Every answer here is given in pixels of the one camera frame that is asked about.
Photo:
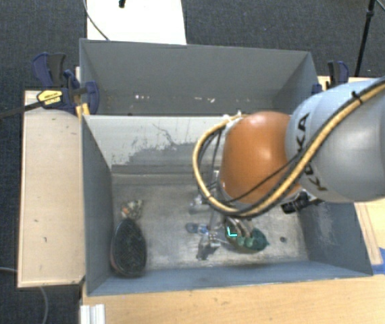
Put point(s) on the pale wood flat board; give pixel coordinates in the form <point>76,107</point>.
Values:
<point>52,194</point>

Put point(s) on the black cylinder on white bracket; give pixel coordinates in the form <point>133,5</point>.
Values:
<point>297,204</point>

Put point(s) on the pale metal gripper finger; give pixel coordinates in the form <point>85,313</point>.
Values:
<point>200,229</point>
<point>207,245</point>

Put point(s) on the black oval brush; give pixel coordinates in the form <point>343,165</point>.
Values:
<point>128,248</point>

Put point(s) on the grey metal bin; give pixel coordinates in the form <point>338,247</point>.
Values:
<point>165,79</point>

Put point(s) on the dark green rounded object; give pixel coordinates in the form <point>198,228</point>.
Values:
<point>258,241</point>

